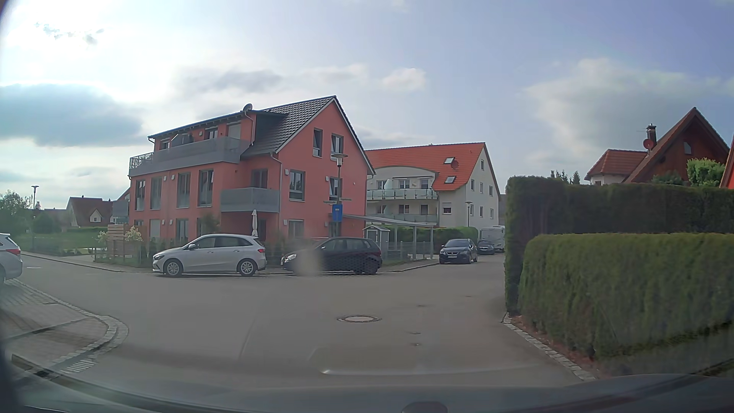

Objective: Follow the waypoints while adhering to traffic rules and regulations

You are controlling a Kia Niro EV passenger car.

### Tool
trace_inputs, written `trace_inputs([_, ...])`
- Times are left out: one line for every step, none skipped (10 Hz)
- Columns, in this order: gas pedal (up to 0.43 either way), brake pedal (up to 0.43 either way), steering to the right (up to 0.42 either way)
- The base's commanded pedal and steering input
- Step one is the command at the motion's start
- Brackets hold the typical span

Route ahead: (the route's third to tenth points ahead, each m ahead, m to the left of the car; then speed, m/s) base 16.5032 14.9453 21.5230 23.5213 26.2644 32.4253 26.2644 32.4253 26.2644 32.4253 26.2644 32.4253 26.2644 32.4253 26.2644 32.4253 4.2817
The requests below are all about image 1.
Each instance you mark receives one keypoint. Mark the paved block pavement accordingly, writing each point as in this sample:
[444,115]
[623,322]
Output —
[40,324]

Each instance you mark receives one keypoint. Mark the white house with orange roof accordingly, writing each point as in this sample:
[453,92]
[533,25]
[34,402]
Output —
[459,183]

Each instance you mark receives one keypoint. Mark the lamp post with signs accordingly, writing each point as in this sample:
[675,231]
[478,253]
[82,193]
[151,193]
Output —
[338,195]

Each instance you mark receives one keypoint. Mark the small house with red roof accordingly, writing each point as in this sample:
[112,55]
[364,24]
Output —
[89,212]

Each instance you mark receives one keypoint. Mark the house with red tiled roof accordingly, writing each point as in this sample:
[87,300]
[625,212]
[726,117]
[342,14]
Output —
[613,166]

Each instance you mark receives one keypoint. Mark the low light green hedge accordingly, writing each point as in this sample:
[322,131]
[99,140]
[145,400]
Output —
[625,287]

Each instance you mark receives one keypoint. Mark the carport with flat roof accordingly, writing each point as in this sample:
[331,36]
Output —
[395,225]

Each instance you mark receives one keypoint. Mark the cobbled strip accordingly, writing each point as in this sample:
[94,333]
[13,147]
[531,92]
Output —
[550,351]

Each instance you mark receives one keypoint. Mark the garden fence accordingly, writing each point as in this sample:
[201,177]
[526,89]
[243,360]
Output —
[126,249]

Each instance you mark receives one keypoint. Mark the dark parked car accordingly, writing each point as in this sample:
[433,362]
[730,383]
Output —
[486,247]

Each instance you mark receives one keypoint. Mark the brown house with gable roof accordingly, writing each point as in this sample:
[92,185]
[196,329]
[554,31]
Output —
[682,152]

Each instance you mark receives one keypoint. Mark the car's own bonnet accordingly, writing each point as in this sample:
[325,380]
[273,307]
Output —
[367,396]

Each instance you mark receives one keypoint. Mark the green tree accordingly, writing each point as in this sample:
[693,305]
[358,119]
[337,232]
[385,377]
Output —
[14,212]

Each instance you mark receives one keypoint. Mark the dark blue car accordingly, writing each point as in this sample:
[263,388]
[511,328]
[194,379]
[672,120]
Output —
[457,251]

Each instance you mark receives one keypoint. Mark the silver hatchback car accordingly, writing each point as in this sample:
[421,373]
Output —
[212,255]

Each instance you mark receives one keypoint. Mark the grass field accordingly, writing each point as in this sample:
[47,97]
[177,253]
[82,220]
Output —
[57,241]

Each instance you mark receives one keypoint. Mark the black hatchback car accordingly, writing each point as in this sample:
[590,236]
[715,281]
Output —
[338,255]

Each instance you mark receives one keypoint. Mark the closed white parasol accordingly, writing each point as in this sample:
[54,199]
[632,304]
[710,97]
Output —
[254,223]

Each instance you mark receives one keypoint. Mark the green bush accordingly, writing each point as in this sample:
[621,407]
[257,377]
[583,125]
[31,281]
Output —
[705,172]

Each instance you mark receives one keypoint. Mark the white van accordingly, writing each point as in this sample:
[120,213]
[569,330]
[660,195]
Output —
[494,236]

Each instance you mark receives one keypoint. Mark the grey asphalt road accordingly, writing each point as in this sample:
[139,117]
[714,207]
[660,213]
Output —
[321,298]

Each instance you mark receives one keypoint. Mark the red house with grey balconies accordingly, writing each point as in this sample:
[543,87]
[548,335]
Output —
[298,189]

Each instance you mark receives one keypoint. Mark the tall dark green hedge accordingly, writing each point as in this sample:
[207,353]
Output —
[573,212]

